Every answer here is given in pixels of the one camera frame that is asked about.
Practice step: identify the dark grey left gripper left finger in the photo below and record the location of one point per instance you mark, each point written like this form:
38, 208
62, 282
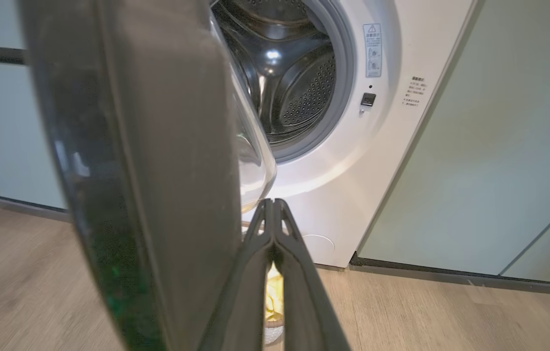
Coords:
243, 302

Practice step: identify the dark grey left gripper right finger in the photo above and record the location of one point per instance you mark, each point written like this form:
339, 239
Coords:
304, 302

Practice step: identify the cream bear print garment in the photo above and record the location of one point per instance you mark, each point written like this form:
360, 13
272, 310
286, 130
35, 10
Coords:
274, 297

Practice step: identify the black round glass washer door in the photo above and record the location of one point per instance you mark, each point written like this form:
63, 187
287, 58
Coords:
158, 170

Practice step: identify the white front-load washing machine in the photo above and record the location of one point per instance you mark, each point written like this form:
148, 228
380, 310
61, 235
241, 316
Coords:
353, 170

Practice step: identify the black door latch socket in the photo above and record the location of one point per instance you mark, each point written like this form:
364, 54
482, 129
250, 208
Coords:
368, 99

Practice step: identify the stainless steel washing machine drum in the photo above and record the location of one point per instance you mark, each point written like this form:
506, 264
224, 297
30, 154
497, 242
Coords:
294, 87

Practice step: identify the cream basket with brown rim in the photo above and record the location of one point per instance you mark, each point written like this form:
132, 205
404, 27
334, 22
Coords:
273, 334

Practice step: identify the round white filter cover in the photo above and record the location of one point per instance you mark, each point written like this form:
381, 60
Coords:
321, 243

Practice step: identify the black cabinet plinth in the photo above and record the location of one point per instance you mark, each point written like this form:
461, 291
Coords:
450, 277
21, 205

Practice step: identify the small black text label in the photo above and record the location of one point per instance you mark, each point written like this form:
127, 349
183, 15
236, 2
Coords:
415, 91

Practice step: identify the grey warning sticker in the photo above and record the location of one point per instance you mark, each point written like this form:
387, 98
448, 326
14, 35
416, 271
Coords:
373, 51

